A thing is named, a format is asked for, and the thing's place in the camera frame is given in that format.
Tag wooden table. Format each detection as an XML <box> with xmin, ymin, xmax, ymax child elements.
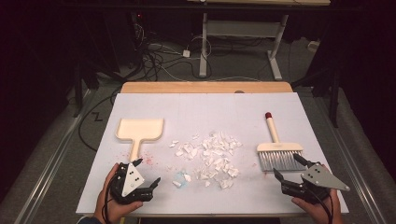
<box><xmin>120</xmin><ymin>81</ymin><xmax>293</xmax><ymax>94</ymax></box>

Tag cream plastic dustpan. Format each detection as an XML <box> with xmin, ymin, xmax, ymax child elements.
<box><xmin>115</xmin><ymin>118</ymin><xmax>165</xmax><ymax>162</ymax></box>

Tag tangle of black floor cables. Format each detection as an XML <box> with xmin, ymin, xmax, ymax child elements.
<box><xmin>134</xmin><ymin>21</ymin><xmax>213</xmax><ymax>82</ymax></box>

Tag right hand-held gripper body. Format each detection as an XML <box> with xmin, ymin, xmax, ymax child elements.
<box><xmin>281</xmin><ymin>161</ymin><xmax>350</xmax><ymax>205</ymax></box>

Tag person's right hand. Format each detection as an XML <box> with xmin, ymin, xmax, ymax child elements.
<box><xmin>290</xmin><ymin>188</ymin><xmax>342</xmax><ymax>224</ymax></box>

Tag thin white floor cable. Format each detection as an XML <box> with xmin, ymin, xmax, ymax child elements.
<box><xmin>155</xmin><ymin>63</ymin><xmax>262</xmax><ymax>83</ymax></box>

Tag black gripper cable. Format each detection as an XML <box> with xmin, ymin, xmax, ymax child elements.
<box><xmin>103</xmin><ymin>174</ymin><xmax>120</xmax><ymax>224</ymax></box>
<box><xmin>307</xmin><ymin>189</ymin><xmax>334</xmax><ymax>224</ymax></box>

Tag black metal stand leg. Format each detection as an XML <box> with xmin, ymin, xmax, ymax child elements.
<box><xmin>329</xmin><ymin>69</ymin><xmax>341</xmax><ymax>129</ymax></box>

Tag pile of white paper scraps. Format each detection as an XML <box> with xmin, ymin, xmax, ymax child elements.
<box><xmin>167</xmin><ymin>130</ymin><xmax>243</xmax><ymax>190</ymax></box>

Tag white metal desk frame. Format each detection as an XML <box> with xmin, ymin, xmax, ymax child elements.
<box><xmin>199</xmin><ymin>12</ymin><xmax>289</xmax><ymax>81</ymax></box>

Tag cream hand brush red cap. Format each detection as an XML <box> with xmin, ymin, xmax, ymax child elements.
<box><xmin>256</xmin><ymin>111</ymin><xmax>307</xmax><ymax>173</ymax></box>

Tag white foam board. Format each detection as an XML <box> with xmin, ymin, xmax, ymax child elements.
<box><xmin>76</xmin><ymin>91</ymin><xmax>349</xmax><ymax>217</ymax></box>

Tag grey metal floor rail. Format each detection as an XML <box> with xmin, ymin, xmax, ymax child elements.
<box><xmin>13</xmin><ymin>88</ymin><xmax>96</xmax><ymax>224</ymax></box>
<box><xmin>312</xmin><ymin>94</ymin><xmax>389</xmax><ymax>224</ymax></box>

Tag long black floor cable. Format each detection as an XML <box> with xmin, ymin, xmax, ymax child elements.
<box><xmin>78</xmin><ymin>88</ymin><xmax>122</xmax><ymax>153</ymax></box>

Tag person's left hand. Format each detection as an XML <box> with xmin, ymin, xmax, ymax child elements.
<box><xmin>92</xmin><ymin>161</ymin><xmax>144</xmax><ymax>224</ymax></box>

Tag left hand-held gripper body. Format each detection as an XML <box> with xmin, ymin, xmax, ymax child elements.
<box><xmin>109</xmin><ymin>161</ymin><xmax>155</xmax><ymax>205</ymax></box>

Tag scattered red crumbs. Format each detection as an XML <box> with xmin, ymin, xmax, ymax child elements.
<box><xmin>120</xmin><ymin>149</ymin><xmax>157</xmax><ymax>166</ymax></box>

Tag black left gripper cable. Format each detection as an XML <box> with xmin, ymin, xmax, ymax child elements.
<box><xmin>103</xmin><ymin>174</ymin><xmax>120</xmax><ymax>224</ymax></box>

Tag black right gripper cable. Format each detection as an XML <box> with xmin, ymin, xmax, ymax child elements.
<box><xmin>307</xmin><ymin>189</ymin><xmax>334</xmax><ymax>224</ymax></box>

